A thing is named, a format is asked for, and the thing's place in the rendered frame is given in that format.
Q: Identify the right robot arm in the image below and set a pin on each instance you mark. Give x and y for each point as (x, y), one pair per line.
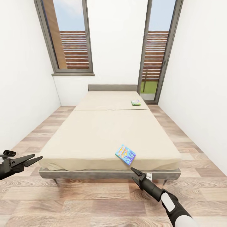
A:
(177, 214)

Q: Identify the door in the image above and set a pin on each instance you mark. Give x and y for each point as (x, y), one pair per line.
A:
(160, 28)

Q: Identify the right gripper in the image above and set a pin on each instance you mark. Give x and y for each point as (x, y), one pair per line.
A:
(143, 182)

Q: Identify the fixed window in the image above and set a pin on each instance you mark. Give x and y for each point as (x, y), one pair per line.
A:
(65, 26)

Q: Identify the board game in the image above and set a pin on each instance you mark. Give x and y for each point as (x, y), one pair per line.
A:
(135, 102)
(125, 154)

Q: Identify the bed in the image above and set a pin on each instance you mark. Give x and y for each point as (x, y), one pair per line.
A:
(84, 146)

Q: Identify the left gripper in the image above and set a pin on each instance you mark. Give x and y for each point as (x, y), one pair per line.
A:
(11, 166)

